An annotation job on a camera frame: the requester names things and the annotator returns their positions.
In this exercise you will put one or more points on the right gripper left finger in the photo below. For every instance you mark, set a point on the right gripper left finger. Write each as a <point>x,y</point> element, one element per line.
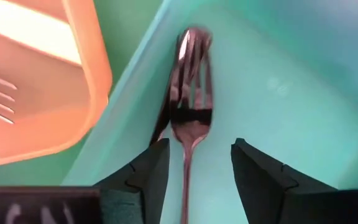
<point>148,174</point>

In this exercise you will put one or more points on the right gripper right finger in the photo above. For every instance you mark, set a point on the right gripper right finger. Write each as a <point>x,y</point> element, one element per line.
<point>275,199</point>

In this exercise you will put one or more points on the black metal fork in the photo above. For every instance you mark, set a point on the black metal fork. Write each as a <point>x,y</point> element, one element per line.
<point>191,124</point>

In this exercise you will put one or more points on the teal plastic bin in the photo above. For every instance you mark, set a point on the teal plastic bin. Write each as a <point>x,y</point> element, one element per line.
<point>291,109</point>

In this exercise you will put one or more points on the orange plastic bin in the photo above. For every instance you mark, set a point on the orange plastic bin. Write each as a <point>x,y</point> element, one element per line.
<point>42,130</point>

